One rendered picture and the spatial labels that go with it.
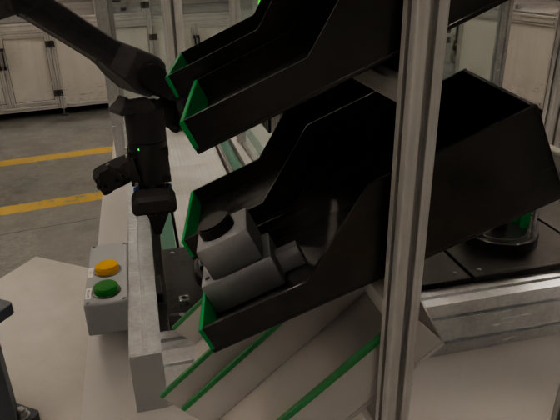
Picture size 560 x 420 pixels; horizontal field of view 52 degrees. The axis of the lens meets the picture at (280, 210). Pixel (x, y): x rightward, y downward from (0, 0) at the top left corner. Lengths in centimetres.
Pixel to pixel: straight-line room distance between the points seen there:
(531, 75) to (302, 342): 557
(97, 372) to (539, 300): 73
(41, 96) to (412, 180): 591
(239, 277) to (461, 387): 55
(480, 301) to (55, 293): 79
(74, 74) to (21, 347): 521
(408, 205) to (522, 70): 579
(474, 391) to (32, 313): 79
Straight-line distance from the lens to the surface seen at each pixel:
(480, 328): 100
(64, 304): 118
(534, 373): 101
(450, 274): 100
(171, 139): 190
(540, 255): 111
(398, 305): 40
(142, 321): 92
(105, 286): 98
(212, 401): 65
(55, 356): 105
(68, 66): 616
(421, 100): 35
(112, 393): 94
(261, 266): 46
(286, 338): 60
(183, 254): 105
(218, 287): 47
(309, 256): 49
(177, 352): 84
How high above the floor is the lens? 147
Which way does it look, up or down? 24 degrees down
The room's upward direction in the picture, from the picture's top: 1 degrees counter-clockwise
